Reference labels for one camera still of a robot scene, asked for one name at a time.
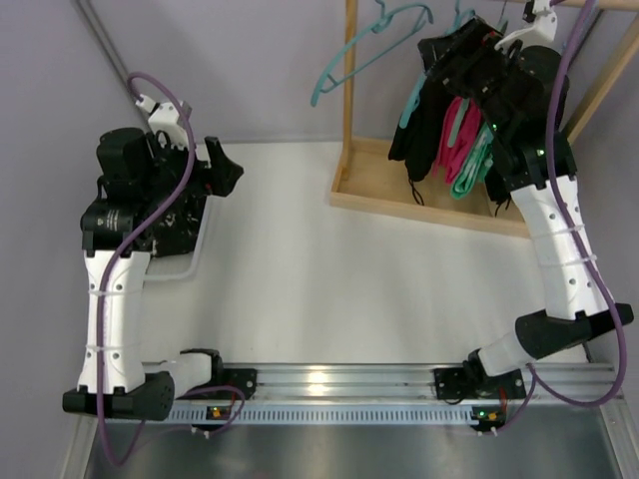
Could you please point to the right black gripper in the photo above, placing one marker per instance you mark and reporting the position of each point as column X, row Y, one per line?
column 460, row 57

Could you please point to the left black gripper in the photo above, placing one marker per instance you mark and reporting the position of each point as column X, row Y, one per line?
column 201, row 176

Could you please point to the black trousers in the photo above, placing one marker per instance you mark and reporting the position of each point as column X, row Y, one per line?
column 417, row 145
column 496, row 190

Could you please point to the teal hanger with black trousers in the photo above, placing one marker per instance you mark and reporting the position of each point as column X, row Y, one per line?
column 414, row 97

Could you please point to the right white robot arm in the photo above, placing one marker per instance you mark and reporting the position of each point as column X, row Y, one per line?
column 519, row 88

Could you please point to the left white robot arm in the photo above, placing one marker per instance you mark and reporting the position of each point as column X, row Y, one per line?
column 139, row 172

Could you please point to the grey-green hanger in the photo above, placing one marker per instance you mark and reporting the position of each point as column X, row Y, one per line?
column 456, row 135

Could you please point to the empty teal hanger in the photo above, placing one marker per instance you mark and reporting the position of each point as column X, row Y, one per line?
column 364, row 45

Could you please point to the teal hanger with green trousers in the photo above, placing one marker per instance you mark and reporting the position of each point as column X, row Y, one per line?
column 485, row 151

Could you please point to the pink trousers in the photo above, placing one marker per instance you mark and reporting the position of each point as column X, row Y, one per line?
column 451, row 159

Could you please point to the green patterned trousers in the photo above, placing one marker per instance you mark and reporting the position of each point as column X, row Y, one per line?
column 467, row 176

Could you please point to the black trousers on blue hanger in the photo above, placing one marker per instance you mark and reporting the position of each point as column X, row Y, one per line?
column 496, row 190

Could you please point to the light blue hanger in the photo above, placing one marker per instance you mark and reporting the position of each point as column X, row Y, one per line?
column 589, row 24

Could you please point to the black white patterned garment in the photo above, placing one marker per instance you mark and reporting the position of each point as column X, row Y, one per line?
column 177, row 230

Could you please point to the white plastic basket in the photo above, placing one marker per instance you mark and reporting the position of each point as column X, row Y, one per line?
column 181, row 267

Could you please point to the wooden clothes rack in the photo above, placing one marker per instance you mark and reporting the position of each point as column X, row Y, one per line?
column 366, row 181

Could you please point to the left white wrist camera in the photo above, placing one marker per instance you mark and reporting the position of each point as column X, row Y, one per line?
column 163, row 117

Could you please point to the aluminium corner post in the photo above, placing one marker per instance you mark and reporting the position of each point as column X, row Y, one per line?
column 96, row 29

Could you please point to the aluminium mounting rail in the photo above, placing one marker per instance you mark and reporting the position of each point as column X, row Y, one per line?
column 583, row 381

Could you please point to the grey slotted cable duct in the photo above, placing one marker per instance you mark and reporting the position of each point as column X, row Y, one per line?
column 337, row 414

